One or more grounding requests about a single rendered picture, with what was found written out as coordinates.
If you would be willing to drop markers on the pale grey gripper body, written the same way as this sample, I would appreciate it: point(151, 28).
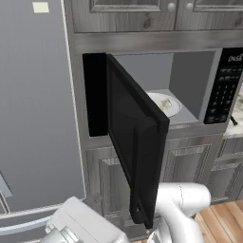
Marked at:
point(85, 221)

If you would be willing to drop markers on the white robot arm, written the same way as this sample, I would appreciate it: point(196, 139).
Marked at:
point(180, 202)

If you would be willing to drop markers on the grey wood cupboard door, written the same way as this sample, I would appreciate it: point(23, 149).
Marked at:
point(215, 20)
point(226, 180)
point(190, 161)
point(110, 183)
point(126, 22)

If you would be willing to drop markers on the black microwave door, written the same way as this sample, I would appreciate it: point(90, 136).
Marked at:
point(126, 126)

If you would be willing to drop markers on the silver built-in microwave oven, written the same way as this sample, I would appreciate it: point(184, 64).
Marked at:
point(193, 82)

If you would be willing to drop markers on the grey fridge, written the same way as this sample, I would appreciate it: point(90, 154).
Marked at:
point(34, 110)

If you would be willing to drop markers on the pale food piece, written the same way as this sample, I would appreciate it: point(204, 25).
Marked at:
point(165, 103)

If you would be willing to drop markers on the white round plate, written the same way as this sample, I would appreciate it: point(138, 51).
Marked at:
point(175, 109)

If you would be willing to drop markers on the grey wood drawer front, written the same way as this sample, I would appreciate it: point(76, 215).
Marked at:
point(232, 147)

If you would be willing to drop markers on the small black object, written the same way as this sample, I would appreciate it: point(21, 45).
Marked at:
point(234, 121)

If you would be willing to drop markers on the pale yellow note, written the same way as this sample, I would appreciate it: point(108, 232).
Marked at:
point(41, 7)

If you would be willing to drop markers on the round silver cupboard knob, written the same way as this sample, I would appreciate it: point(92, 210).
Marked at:
point(189, 6)
point(171, 6)

